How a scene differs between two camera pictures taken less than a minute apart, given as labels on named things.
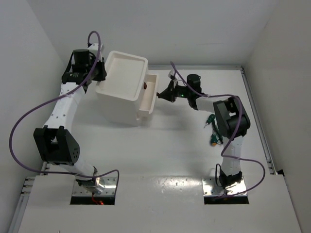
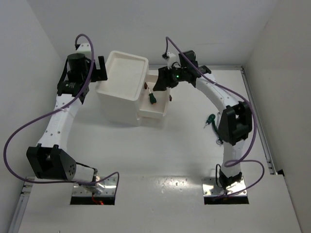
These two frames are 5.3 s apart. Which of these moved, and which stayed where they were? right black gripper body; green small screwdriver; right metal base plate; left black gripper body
Moved: right black gripper body
Stayed: right metal base plate; green small screwdriver; left black gripper body
